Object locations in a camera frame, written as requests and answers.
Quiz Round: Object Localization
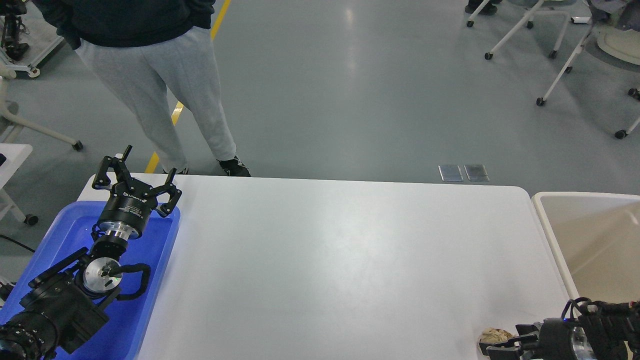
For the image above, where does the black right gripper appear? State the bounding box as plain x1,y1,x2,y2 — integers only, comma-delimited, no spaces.
478,317,597,360

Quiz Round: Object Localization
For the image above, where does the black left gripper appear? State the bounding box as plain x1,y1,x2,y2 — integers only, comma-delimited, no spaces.
92,145,183,240

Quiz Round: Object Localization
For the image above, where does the brown paper ball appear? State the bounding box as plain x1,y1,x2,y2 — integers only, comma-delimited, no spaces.
477,327,515,358

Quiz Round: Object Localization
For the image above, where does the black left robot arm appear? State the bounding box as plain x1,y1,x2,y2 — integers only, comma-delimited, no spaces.
1,145,182,360

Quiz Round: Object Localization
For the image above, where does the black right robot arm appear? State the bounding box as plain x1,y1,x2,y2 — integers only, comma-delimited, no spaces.
477,297,640,360

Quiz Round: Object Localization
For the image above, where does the white chair base left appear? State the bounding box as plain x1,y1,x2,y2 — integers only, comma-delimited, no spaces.
0,65,84,152

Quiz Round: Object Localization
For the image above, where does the beige plastic bin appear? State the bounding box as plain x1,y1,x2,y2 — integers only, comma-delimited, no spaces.
532,192,640,303

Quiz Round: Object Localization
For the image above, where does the white side table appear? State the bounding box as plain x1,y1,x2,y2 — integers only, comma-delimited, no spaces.
0,143,39,226

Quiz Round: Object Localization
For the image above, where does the person in grey trousers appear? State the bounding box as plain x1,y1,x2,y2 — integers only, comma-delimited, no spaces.
34,0,250,177

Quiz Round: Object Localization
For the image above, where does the blue plastic tray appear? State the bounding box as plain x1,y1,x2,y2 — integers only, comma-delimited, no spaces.
0,200,182,360

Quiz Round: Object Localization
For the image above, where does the right metal floor plate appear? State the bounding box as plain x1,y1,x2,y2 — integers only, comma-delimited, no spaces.
464,164,490,182

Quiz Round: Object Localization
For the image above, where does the metal floor plate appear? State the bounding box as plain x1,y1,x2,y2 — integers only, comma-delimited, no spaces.
438,164,464,183
464,164,490,182

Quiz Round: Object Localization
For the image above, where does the white cart with equipment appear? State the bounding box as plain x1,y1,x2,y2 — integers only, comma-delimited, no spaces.
0,0,64,78

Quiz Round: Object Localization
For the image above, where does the left metal floor plate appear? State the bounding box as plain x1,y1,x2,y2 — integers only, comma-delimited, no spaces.
438,164,464,183

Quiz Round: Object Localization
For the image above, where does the black shoe top right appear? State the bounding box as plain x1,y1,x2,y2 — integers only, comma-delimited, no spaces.
464,0,502,16

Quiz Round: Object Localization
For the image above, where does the white rolling chair frame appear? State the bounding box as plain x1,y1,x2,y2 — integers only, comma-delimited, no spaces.
466,0,574,61

